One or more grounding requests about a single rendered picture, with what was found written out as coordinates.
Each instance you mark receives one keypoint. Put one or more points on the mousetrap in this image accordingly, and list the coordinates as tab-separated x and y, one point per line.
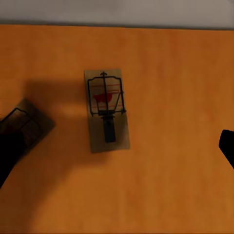
32	122
107	115

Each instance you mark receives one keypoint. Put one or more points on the cabinet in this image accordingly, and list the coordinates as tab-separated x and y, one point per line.
179	96

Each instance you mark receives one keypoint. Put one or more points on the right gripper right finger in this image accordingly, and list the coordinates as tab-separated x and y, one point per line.
226	144

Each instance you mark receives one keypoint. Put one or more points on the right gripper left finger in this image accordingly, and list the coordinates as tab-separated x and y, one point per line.
12	145

